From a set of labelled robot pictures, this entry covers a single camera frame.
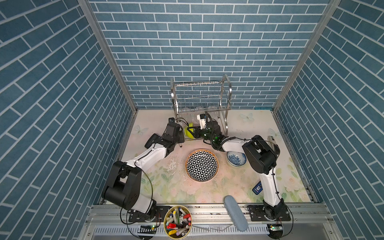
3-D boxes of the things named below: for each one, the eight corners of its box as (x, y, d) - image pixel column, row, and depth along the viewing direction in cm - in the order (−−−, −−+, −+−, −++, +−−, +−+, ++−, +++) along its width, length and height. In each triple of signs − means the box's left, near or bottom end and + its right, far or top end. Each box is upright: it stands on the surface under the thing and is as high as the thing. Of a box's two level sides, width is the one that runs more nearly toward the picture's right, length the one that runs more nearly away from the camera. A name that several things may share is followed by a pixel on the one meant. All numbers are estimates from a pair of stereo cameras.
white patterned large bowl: (184, 182, 85) (183, 179, 82) (186, 152, 98) (186, 149, 94) (219, 182, 86) (220, 179, 82) (216, 152, 98) (217, 149, 94)
